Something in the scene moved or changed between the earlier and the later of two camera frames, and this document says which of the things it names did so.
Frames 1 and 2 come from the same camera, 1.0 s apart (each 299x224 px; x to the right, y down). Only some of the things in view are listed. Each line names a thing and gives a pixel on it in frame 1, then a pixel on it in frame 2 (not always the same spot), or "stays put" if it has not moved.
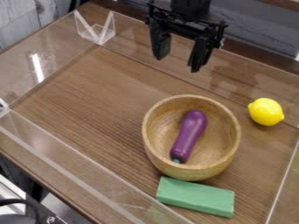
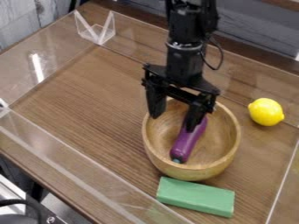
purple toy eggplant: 195,124 stays put
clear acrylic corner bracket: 96,33 stays put
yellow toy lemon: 266,111 stays put
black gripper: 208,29 to 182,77
